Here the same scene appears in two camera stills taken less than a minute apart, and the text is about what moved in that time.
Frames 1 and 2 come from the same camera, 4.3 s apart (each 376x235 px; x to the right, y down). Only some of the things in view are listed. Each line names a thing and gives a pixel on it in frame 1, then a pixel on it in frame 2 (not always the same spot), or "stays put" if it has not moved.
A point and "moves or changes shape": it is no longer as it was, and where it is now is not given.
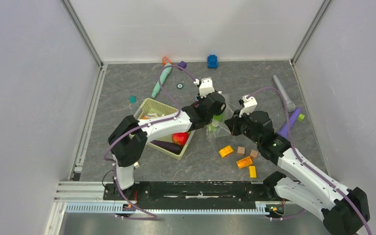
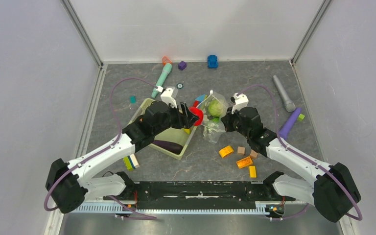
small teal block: x=132 y=99 stays put
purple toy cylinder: x=284 y=131 stays put
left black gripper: x=219 y=110 -> x=185 y=120
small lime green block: x=301 y=117 stays put
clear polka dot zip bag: x=218 y=127 stays put
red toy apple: x=180 y=138 moves or changes shape
